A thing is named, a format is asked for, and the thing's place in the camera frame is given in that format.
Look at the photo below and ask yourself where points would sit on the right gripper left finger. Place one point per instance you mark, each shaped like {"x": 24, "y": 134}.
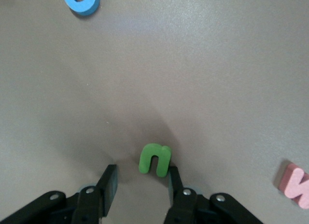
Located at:
{"x": 106, "y": 190}

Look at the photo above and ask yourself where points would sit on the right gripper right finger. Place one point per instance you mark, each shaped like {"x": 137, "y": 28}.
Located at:
{"x": 176, "y": 185}

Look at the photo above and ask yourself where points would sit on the green foam letter n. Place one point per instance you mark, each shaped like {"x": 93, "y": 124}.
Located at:
{"x": 144, "y": 161}

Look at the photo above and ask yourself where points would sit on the pink foam letter w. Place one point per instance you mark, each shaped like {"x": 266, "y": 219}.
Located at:
{"x": 297, "y": 185}

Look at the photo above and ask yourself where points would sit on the brown table cover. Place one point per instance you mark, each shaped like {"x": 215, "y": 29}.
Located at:
{"x": 193, "y": 76}

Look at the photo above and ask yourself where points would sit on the blue foam letter o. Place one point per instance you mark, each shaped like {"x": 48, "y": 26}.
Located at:
{"x": 91, "y": 3}

